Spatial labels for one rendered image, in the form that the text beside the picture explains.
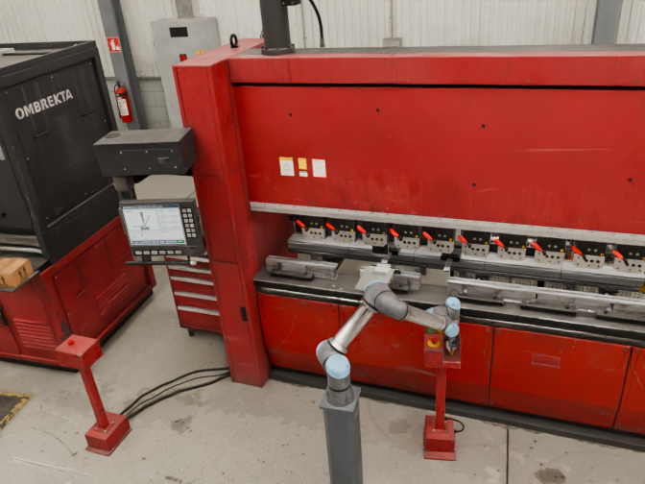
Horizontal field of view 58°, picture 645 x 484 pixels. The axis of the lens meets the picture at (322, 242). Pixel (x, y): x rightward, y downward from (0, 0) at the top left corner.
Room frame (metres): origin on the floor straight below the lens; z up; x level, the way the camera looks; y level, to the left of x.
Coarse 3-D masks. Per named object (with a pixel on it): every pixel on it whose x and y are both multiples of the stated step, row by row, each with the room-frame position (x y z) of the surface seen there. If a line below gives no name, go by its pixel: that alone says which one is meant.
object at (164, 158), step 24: (96, 144) 3.13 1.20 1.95; (120, 144) 3.10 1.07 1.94; (144, 144) 3.09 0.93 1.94; (168, 144) 3.07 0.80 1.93; (192, 144) 3.26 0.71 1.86; (120, 168) 3.12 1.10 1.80; (144, 168) 3.09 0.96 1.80; (168, 168) 3.07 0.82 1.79; (120, 192) 3.22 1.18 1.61; (120, 216) 3.23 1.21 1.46
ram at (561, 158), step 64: (256, 128) 3.38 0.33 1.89; (320, 128) 3.22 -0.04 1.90; (384, 128) 3.08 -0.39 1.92; (448, 128) 2.95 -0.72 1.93; (512, 128) 2.83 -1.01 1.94; (576, 128) 2.71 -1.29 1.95; (640, 128) 2.61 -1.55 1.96; (256, 192) 3.40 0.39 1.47; (320, 192) 3.24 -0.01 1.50; (384, 192) 3.08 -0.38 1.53; (448, 192) 2.94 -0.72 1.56; (512, 192) 2.82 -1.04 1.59; (576, 192) 2.70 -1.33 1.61; (640, 192) 2.59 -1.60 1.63
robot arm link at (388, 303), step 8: (384, 296) 2.36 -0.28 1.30; (392, 296) 2.36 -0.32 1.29; (376, 304) 2.36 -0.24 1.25; (384, 304) 2.33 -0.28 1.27; (392, 304) 2.32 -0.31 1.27; (400, 304) 2.33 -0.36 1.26; (408, 304) 2.35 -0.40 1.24; (384, 312) 2.33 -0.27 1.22; (392, 312) 2.31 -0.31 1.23; (400, 312) 2.31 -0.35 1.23; (408, 312) 2.32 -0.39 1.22; (416, 312) 2.35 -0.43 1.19; (424, 312) 2.38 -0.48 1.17; (400, 320) 2.32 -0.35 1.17; (408, 320) 2.34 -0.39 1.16; (416, 320) 2.34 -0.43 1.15; (424, 320) 2.35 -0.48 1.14; (432, 320) 2.37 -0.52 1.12; (440, 320) 2.39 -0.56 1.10; (448, 320) 2.42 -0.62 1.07; (440, 328) 2.38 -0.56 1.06; (448, 328) 2.38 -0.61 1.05; (456, 328) 2.38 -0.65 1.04; (448, 336) 2.37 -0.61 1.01
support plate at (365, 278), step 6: (366, 270) 3.11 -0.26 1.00; (372, 270) 3.10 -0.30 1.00; (390, 270) 3.08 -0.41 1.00; (366, 276) 3.04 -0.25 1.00; (372, 276) 3.03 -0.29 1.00; (378, 276) 3.03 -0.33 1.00; (384, 276) 3.02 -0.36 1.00; (360, 282) 2.97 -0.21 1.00; (366, 282) 2.96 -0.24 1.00; (354, 288) 2.91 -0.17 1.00; (360, 288) 2.91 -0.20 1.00
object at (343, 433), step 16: (336, 416) 2.17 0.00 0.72; (352, 416) 2.17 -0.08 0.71; (336, 432) 2.18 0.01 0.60; (352, 432) 2.17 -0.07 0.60; (336, 448) 2.18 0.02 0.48; (352, 448) 2.16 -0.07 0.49; (336, 464) 2.18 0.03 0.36; (352, 464) 2.16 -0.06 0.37; (336, 480) 2.18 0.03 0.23; (352, 480) 2.16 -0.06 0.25
